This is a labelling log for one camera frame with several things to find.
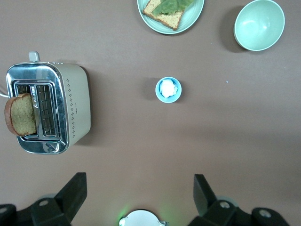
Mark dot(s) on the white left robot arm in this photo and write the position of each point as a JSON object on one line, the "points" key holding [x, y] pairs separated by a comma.
{"points": [[141, 219]]}

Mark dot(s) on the toast slice with crust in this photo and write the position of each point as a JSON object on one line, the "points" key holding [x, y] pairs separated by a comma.
{"points": [[169, 20]]}

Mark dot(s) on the light blue cup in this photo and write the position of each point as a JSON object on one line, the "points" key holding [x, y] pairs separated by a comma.
{"points": [[176, 97]]}

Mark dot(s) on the green lettuce leaf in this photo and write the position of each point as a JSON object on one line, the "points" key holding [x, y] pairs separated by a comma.
{"points": [[167, 5]]}

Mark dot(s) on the pale green plate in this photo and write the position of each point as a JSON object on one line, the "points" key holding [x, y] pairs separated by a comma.
{"points": [[191, 18]]}

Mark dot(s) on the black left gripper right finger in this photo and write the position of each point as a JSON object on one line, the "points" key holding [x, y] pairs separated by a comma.
{"points": [[207, 204]]}

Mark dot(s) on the brown table cover mat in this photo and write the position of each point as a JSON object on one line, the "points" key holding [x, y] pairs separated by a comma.
{"points": [[141, 141]]}

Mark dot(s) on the beige and chrome toaster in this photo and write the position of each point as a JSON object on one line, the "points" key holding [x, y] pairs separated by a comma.
{"points": [[77, 99]]}

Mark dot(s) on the brown bread slice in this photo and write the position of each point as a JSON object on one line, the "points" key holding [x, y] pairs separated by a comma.
{"points": [[22, 115]]}

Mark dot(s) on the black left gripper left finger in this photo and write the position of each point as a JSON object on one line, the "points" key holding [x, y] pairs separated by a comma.
{"points": [[70, 200]]}

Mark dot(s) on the pale green bowl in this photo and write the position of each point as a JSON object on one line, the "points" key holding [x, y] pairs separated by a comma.
{"points": [[258, 26]]}

